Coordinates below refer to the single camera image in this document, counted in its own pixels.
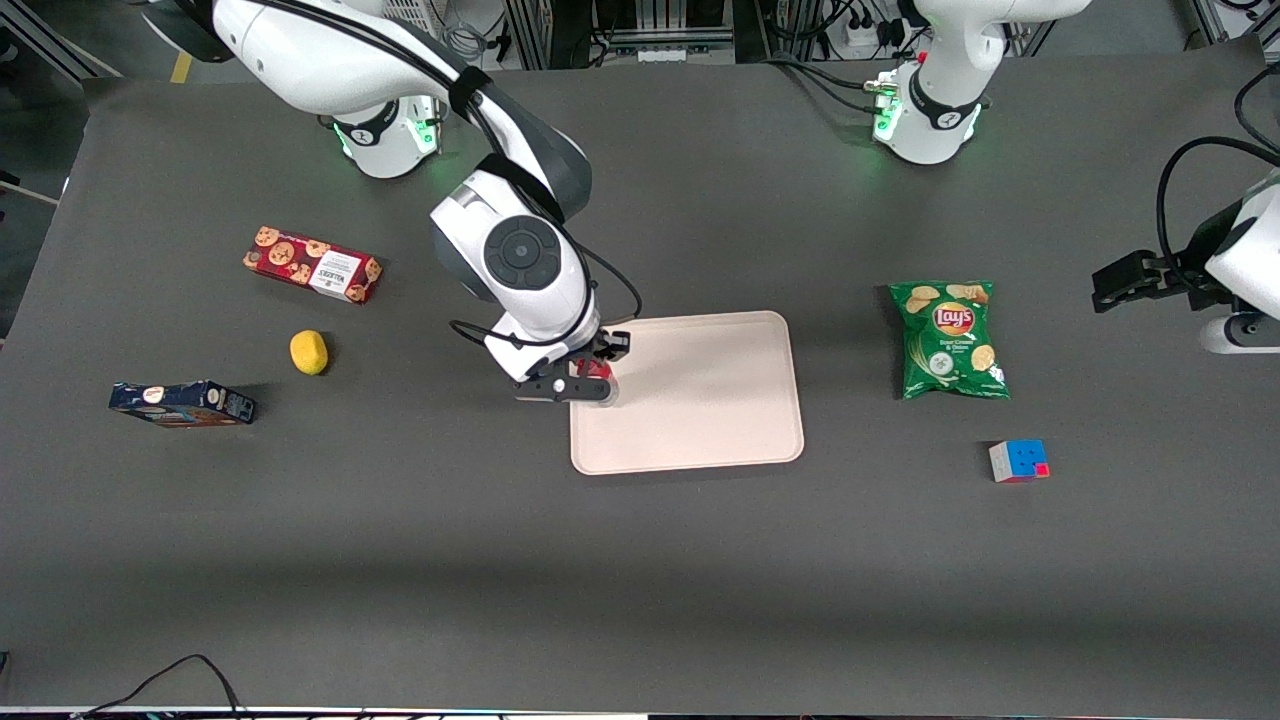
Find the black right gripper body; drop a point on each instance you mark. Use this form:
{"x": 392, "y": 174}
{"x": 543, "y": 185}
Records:
{"x": 603, "y": 349}

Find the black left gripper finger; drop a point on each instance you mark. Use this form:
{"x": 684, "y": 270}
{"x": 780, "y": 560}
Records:
{"x": 1118, "y": 282}
{"x": 1205, "y": 292}

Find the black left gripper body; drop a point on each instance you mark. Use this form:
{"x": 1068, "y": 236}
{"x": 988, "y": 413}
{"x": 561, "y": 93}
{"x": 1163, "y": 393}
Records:
{"x": 1176, "y": 274}

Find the red coke bottle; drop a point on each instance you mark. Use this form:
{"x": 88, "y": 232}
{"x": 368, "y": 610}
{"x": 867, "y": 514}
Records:
{"x": 596, "y": 369}

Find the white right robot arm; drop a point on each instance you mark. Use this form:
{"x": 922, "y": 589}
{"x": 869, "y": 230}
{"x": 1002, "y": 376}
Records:
{"x": 300, "y": 50}

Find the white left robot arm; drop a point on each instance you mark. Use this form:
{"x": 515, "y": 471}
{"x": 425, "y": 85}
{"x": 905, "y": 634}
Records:
{"x": 930, "y": 110}

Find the cream plastic tray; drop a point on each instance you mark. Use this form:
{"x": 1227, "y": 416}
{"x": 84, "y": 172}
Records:
{"x": 700, "y": 400}

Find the green Lays chips bag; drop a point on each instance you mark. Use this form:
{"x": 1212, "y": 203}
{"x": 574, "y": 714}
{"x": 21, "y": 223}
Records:
{"x": 950, "y": 340}

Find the blue and red puzzle cube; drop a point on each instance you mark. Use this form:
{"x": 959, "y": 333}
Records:
{"x": 1020, "y": 460}

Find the dark grey table mat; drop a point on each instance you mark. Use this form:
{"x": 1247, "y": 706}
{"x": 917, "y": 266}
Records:
{"x": 500, "y": 580}

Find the yellow lemon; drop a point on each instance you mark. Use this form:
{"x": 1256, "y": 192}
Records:
{"x": 309, "y": 352}

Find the red cookie box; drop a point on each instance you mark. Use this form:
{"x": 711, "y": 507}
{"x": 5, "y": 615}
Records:
{"x": 315, "y": 264}

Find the metal equipment rack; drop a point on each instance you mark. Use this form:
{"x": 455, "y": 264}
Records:
{"x": 620, "y": 30}

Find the white power strip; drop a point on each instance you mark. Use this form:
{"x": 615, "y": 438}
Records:
{"x": 868, "y": 30}

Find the dark blue snack box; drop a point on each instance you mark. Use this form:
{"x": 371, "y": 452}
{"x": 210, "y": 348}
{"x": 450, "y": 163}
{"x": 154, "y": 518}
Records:
{"x": 180, "y": 403}

